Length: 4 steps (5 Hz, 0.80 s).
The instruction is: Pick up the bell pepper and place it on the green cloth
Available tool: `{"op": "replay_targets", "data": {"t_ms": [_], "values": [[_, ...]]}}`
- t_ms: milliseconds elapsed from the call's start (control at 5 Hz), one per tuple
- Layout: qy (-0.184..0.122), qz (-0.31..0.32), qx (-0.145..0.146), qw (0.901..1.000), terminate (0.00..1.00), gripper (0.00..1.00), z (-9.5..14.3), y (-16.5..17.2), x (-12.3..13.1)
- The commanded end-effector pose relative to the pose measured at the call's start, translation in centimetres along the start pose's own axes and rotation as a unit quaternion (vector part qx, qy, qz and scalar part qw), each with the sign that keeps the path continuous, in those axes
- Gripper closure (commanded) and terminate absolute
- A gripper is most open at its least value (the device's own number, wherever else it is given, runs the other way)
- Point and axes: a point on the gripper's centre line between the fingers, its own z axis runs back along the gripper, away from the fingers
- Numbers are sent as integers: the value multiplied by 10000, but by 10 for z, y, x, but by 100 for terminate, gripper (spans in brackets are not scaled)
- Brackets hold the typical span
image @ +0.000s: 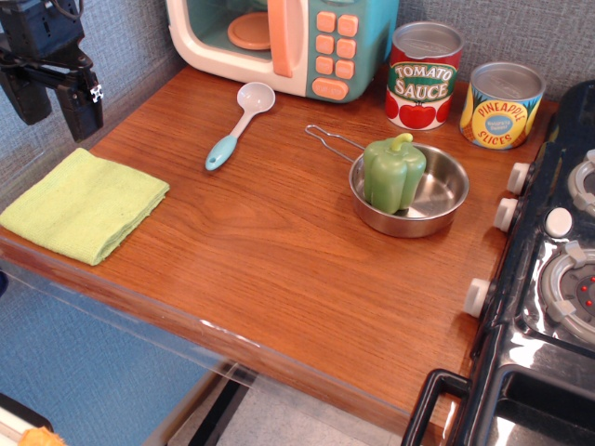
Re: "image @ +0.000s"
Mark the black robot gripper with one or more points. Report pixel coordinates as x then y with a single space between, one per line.
44 37

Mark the green folded rag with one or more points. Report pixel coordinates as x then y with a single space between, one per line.
84 207

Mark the white and teal toy spoon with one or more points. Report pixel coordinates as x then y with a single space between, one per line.
253 98

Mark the teal toy microwave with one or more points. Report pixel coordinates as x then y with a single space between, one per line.
324 50

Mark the orange object bottom left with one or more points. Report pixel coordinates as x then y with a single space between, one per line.
40 436

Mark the orange microwave turntable plate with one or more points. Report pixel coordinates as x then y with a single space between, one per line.
250 31

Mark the white stove knob top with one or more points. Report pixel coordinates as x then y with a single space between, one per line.
517 177

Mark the black toy stove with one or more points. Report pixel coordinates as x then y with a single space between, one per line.
532 374

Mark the pineapple slices can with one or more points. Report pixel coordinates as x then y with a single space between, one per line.
501 105

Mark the small steel pan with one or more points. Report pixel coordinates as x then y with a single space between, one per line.
442 189

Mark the white stove knob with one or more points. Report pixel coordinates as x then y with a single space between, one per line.
517 177
505 213
476 296

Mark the green toy bell pepper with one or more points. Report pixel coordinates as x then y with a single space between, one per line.
393 168

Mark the white stove knob middle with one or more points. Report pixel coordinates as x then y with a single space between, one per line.
505 213

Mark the tomato sauce can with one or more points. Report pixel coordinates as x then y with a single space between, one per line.
423 67

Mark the white stove knob bottom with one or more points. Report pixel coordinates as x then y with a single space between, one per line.
476 296

